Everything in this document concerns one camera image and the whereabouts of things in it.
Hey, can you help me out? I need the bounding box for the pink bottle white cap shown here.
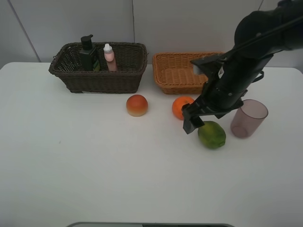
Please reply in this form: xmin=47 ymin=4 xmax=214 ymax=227
xmin=103 ymin=44 xmax=117 ymax=71

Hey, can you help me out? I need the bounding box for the green lime fruit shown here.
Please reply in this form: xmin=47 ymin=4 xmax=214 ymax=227
xmin=197 ymin=121 xmax=226 ymax=149

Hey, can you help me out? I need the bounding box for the orange tangerine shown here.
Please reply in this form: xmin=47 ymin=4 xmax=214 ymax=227
xmin=172 ymin=96 xmax=194 ymax=120

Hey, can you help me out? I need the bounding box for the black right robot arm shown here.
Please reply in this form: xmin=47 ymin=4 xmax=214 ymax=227
xmin=182 ymin=0 xmax=303 ymax=134

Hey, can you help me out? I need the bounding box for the dark brown wicker basket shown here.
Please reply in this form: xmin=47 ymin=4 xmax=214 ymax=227
xmin=49 ymin=42 xmax=147 ymax=94

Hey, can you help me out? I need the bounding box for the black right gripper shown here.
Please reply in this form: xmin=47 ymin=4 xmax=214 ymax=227
xmin=182 ymin=78 xmax=248 ymax=134

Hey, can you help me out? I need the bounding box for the dark green pump bottle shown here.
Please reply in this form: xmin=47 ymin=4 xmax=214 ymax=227
xmin=80 ymin=35 xmax=100 ymax=71

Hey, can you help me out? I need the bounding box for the translucent purple plastic cup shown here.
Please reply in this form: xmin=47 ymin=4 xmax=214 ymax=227
xmin=231 ymin=99 xmax=268 ymax=139

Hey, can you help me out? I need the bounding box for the light brown wicker basket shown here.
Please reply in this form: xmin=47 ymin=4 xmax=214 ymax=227
xmin=152 ymin=52 xmax=220 ymax=95

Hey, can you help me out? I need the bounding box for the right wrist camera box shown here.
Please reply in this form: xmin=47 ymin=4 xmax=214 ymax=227
xmin=190 ymin=53 xmax=226 ymax=76

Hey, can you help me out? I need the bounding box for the red yellow half fruit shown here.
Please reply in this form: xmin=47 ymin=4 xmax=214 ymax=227
xmin=126 ymin=95 xmax=148 ymax=117

